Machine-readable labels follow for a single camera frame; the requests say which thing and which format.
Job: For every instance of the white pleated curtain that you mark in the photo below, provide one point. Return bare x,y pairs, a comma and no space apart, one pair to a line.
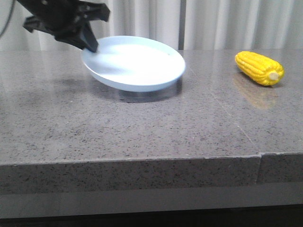
208,24

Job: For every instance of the light blue round plate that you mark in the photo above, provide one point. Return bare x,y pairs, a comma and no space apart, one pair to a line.
132,63

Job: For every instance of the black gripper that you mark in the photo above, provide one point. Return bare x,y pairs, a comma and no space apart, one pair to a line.
68,21

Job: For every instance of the yellow corn cob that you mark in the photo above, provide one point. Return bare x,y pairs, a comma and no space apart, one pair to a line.
261,69

